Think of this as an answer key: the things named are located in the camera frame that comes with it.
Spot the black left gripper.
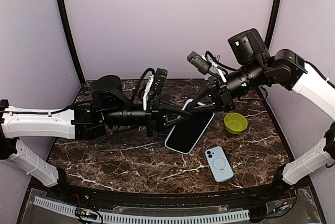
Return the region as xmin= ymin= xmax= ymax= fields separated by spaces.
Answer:
xmin=103 ymin=97 xmax=192 ymax=137

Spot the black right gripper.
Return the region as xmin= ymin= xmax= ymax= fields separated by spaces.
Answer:
xmin=186 ymin=57 xmax=267 ymax=111

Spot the grey-blue phone case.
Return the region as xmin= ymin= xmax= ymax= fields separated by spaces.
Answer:
xmin=164 ymin=98 xmax=215 ymax=154

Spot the white-backed phone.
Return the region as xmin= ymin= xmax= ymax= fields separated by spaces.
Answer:
xmin=164 ymin=112 xmax=215 ymax=154

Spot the light blue phone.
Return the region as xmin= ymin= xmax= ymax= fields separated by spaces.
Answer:
xmin=205 ymin=146 xmax=234 ymax=182

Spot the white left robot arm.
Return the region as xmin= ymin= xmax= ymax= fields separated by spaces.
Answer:
xmin=1 ymin=75 xmax=190 ymax=201

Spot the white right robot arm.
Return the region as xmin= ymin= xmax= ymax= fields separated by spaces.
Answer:
xmin=187 ymin=28 xmax=334 ymax=200

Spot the lime green bowl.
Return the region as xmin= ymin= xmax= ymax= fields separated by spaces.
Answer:
xmin=224 ymin=113 xmax=248 ymax=135

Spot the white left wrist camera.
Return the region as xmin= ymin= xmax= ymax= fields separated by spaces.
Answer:
xmin=142 ymin=68 xmax=168 ymax=111

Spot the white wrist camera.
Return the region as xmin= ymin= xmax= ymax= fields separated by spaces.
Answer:
xmin=186 ymin=51 xmax=227 ymax=83
xmin=142 ymin=68 xmax=168 ymax=111

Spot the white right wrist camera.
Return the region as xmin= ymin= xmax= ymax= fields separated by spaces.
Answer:
xmin=186 ymin=51 xmax=227 ymax=83

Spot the black front table rail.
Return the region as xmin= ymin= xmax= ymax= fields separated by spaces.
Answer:
xmin=28 ymin=174 xmax=312 ymax=210

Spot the white slotted cable duct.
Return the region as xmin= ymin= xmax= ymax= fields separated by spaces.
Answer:
xmin=33 ymin=196 xmax=250 ymax=223

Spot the black right frame post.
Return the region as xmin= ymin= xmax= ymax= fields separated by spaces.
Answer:
xmin=264 ymin=0 xmax=281 ymax=49

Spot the black frame post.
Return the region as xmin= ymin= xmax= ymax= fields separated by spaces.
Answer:
xmin=264 ymin=0 xmax=281 ymax=49
xmin=57 ymin=0 xmax=86 ymax=86

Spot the black left frame post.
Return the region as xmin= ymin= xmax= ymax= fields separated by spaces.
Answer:
xmin=57 ymin=0 xmax=86 ymax=86

